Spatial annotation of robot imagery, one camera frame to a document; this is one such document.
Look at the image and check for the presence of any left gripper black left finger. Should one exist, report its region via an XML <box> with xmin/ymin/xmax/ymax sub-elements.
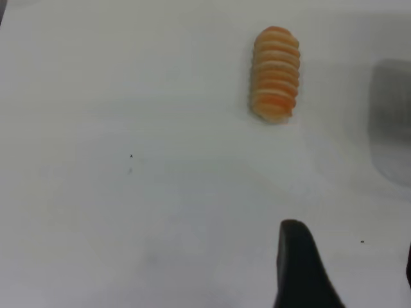
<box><xmin>272</xmin><ymin>219</ymin><xmax>346</xmax><ymax>308</ymax></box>

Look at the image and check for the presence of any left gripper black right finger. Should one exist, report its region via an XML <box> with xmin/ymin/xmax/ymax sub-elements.
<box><xmin>405</xmin><ymin>243</ymin><xmax>411</xmax><ymax>291</ymax></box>

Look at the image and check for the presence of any ridged orange striped bread roll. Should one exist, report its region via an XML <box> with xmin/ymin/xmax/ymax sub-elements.
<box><xmin>249</xmin><ymin>26</ymin><xmax>301</xmax><ymax>123</ymax></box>

